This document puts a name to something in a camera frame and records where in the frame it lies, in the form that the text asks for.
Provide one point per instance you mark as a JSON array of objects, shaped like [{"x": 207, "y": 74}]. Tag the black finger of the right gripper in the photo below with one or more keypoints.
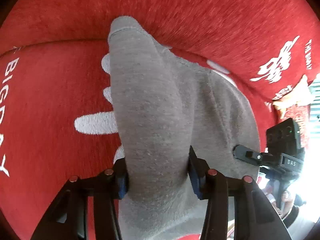
[{"x": 254, "y": 158}]

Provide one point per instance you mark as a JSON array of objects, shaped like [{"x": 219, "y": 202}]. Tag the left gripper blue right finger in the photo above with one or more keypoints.
[{"x": 210, "y": 185}]

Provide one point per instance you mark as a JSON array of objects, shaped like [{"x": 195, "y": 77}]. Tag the grey knit sweater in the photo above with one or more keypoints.
[{"x": 164, "y": 106}]

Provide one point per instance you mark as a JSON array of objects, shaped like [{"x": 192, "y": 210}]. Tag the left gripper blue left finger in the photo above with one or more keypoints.
[{"x": 109, "y": 186}]

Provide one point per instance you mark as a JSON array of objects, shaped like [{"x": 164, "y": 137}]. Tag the red sofa cover with characters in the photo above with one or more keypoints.
[{"x": 57, "y": 116}]

